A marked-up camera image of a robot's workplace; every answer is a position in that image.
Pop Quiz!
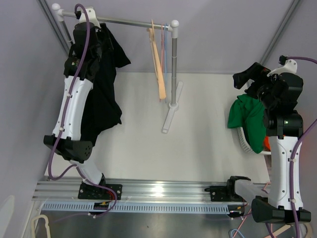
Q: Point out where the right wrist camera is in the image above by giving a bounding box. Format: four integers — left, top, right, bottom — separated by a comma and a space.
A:
267, 55, 298, 77

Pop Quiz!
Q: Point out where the metal clothes rack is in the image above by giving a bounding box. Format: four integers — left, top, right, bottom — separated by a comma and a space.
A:
51, 2, 184, 133

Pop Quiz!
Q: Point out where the pink wire hanger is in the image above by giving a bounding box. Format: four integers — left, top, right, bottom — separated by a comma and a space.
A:
160, 24, 165, 73

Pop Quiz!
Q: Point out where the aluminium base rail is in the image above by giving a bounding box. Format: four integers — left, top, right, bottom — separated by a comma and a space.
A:
32, 177, 226, 204

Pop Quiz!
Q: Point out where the bright green t shirt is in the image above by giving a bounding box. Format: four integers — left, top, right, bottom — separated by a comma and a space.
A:
227, 94, 266, 154

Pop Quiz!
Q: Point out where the beige hanger on floor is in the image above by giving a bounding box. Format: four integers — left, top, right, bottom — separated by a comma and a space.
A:
272, 223, 314, 238
30, 215, 52, 238

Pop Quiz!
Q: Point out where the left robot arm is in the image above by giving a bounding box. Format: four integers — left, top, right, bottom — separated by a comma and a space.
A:
44, 23, 113, 199

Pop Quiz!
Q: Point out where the orange t shirt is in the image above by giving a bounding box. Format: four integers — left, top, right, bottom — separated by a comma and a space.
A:
263, 136, 271, 151

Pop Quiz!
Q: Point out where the black t shirt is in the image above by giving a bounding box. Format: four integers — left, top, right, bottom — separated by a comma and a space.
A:
80, 23, 131, 145

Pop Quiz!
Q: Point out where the slotted cable duct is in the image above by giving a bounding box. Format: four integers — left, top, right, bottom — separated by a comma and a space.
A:
42, 202, 242, 214

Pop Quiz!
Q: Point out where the beige hanger with green shirt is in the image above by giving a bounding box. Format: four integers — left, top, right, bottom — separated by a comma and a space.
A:
147, 20, 166, 101

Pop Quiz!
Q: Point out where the beige hanger on floor right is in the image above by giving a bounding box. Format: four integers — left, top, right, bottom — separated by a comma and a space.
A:
272, 223, 314, 238

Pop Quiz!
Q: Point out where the blue wire hanger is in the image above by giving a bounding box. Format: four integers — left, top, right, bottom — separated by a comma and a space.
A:
163, 23, 168, 93

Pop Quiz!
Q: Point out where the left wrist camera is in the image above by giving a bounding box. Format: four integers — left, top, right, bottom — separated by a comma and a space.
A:
75, 6, 101, 28

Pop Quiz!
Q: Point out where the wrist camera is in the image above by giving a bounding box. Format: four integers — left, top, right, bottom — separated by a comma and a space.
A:
75, 6, 101, 28
267, 55, 298, 77

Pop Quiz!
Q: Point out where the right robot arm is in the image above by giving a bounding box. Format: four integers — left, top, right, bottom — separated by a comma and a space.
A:
225, 60, 311, 224

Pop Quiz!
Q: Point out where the blue hanger on floor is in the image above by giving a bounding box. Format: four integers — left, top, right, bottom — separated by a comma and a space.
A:
228, 229, 245, 238

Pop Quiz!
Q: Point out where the beige hanger on floor left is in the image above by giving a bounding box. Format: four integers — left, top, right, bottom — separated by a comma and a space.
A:
30, 215, 52, 238

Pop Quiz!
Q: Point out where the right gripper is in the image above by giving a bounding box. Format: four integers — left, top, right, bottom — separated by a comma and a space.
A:
233, 63, 278, 110

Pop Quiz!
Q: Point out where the white plastic basket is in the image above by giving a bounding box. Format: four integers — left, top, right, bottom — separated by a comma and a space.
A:
237, 127, 256, 154

